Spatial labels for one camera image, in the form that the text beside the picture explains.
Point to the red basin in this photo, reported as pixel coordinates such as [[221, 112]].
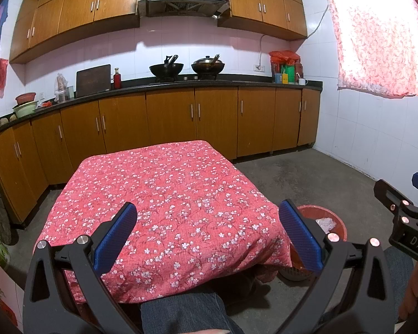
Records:
[[25, 98]]

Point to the white mug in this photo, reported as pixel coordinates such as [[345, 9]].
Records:
[[302, 81]]

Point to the white floral printed box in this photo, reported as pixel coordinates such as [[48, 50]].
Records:
[[3, 295]]

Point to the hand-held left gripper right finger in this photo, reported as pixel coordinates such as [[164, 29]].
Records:
[[299, 236]]

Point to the person's left leg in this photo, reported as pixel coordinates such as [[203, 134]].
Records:
[[188, 315]]

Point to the red plastic waste basket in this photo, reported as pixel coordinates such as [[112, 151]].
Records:
[[338, 229]]

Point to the pink floral curtain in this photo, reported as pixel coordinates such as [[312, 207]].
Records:
[[379, 38]]

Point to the red plastic bag over bottles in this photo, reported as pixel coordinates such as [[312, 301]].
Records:
[[284, 57]]

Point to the gas stove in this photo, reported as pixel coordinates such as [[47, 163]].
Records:
[[195, 79]]

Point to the dark brown bottle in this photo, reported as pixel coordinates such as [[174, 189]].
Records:
[[298, 71]]

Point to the black open wok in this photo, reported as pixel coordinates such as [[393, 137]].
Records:
[[166, 69]]

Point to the dark cutting board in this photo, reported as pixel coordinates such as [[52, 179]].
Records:
[[93, 80]]

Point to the green basin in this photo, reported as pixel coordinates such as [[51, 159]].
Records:
[[24, 110]]

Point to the black kitchen countertop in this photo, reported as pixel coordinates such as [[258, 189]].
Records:
[[230, 84]]

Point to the red floral tablecloth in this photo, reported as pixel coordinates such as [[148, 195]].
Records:
[[177, 208]]

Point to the dark rough round object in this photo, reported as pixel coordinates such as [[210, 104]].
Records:
[[0, 208]]

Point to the small red item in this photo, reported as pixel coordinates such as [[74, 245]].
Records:
[[46, 104]]

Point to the wooden base cabinets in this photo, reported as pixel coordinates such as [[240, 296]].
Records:
[[170, 125]]

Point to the person's leg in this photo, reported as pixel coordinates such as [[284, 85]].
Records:
[[399, 268], [188, 315]]

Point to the small white wall socket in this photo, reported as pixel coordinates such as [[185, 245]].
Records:
[[40, 96]]

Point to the person's right hand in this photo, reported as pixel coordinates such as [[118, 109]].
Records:
[[412, 292]]

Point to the red bottle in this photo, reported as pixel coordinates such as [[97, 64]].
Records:
[[117, 80]]

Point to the black wok with lid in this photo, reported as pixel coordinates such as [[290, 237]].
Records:
[[208, 66]]

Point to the wooden wall cabinets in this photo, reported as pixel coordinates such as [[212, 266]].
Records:
[[80, 10]]

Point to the person's right leg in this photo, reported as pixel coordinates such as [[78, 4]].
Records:
[[399, 268]]

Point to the green box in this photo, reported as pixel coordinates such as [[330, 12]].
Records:
[[291, 74]]

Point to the clear plastic bag with contents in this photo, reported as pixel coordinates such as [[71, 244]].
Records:
[[60, 88]]

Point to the blue and yellow box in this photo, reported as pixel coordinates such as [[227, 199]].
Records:
[[280, 78]]

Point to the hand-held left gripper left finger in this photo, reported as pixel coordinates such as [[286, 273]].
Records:
[[115, 233]]

